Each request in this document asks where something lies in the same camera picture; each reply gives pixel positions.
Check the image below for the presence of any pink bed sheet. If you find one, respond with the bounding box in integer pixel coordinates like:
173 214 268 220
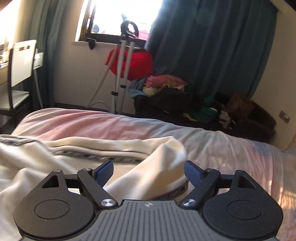
13 108 295 240

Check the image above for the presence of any pile of mixed clothes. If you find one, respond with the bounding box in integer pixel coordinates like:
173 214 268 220
128 77 222 131

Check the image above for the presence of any small black window clamp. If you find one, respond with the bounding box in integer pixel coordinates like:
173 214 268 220
86 38 96 50

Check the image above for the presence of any white dark-framed chair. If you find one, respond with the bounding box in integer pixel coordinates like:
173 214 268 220
1 40 37 126

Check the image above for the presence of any cream white sweatshirt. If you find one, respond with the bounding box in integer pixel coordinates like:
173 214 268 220
1 135 188 240

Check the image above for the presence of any dark framed window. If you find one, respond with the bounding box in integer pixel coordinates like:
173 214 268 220
75 1 163 46

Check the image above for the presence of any teal left curtain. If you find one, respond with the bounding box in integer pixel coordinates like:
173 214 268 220
28 0 85 110

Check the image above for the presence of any teal right curtain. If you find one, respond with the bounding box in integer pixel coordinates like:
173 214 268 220
145 0 278 97

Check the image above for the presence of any garment steamer stand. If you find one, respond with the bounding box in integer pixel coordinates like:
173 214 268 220
86 20 139 114

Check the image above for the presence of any brown bag on floor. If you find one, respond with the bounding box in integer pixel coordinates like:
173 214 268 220
226 92 254 113

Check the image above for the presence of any wall socket plate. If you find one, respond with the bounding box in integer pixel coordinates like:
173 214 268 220
279 111 290 123

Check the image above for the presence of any teal curtain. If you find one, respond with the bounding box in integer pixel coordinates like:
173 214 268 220
28 0 85 110
145 0 278 97

